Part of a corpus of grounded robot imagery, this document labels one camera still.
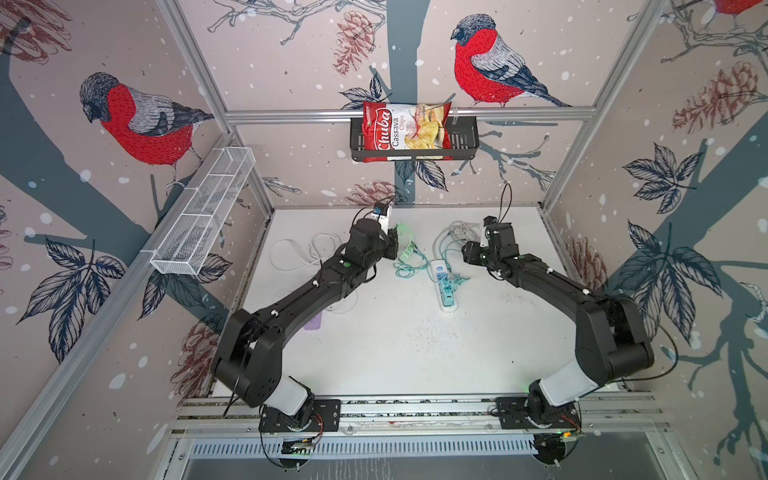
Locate red cassava chips bag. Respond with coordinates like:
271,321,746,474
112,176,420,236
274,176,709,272
362,102,452,163

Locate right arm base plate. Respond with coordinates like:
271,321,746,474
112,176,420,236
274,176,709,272
489,396,582,430

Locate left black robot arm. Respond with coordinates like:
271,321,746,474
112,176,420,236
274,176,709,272
211,217,399,424

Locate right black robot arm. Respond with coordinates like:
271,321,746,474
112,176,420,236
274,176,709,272
461,216,655,427

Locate purple socket white cord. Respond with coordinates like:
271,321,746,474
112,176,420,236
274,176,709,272
267,232,348,272

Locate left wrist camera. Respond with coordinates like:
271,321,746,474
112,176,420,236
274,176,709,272
372,202,392,231

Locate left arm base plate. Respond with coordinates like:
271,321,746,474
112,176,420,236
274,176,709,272
259,397,341,433

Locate black wall basket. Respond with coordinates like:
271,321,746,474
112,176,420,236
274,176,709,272
350,116,480,162

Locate purple power socket strip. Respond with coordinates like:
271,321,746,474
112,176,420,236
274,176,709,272
304,313,323,331

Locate white wire mesh basket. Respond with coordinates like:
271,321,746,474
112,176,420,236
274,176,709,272
150,147,255,276

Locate grey power strip cord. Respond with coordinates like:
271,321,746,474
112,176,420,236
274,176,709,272
443,219,482,247

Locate light green cable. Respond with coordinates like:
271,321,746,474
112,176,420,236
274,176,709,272
392,223,431,281

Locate white power strip blue outlets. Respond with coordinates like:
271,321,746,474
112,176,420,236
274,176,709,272
429,260,457,313

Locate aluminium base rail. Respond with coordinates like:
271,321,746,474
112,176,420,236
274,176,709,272
168,391,670,438

